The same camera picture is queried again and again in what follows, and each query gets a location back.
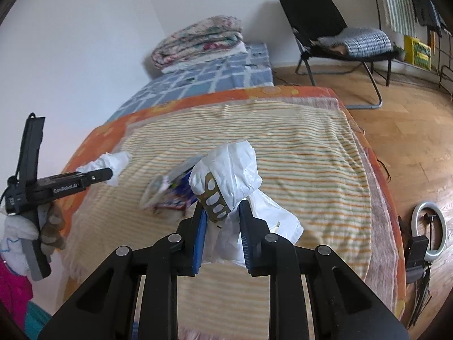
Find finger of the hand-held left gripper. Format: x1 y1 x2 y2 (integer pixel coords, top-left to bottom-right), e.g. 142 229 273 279
83 167 114 186

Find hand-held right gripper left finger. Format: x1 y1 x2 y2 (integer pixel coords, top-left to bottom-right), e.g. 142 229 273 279
37 205 209 340

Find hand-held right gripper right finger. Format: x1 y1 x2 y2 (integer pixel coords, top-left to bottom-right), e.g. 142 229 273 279
238 200 411 340

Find white tissue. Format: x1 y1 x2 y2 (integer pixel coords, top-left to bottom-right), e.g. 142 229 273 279
76 151 131 187

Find brown patterned cardboard piece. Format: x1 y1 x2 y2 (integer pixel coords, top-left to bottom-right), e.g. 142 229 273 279
196 171 236 224

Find blue snack wrapper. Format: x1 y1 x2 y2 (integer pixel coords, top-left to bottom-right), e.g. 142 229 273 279
139 154 206 217

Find white plastic bag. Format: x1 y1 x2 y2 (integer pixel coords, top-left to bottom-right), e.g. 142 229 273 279
189 141 304 266

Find person's left hand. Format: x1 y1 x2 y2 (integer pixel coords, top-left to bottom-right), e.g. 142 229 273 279
38 203 67 256

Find orange flowered blanket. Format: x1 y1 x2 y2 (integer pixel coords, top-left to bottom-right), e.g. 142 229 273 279
55 86 407 323

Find pink cloth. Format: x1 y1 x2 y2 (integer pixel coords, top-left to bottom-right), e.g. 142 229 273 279
0 261 33 328

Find teal cloth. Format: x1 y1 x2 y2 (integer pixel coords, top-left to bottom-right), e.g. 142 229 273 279
23 301 54 340

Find blue checked bed sheet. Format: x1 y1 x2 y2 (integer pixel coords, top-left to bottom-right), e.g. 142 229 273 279
110 42 275 125

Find folded floral quilt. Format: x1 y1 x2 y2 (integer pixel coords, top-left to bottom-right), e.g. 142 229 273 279
152 15 245 71

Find black phone holder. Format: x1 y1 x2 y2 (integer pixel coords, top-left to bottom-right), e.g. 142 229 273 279
404 235 431 284

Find white pillow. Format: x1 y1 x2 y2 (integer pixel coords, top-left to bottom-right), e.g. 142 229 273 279
161 42 249 76

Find black tripod legs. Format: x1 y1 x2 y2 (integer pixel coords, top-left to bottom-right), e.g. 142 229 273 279
406 265 433 329

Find checked cushion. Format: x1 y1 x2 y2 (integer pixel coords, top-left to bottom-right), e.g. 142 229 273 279
317 28 393 58

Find black folding chair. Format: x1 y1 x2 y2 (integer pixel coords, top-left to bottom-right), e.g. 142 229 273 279
277 0 398 110

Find yellow box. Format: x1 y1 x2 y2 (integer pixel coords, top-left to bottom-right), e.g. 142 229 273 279
403 35 433 70

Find black drying rack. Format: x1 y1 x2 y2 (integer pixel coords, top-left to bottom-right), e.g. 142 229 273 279
368 0 453 100

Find green striped towel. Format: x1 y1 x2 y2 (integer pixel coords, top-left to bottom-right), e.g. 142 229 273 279
377 0 419 35

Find dark cloth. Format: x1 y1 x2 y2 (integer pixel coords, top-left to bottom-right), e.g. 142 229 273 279
407 0 452 37

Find white ring light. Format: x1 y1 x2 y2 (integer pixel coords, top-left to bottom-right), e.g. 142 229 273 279
411 200 443 263

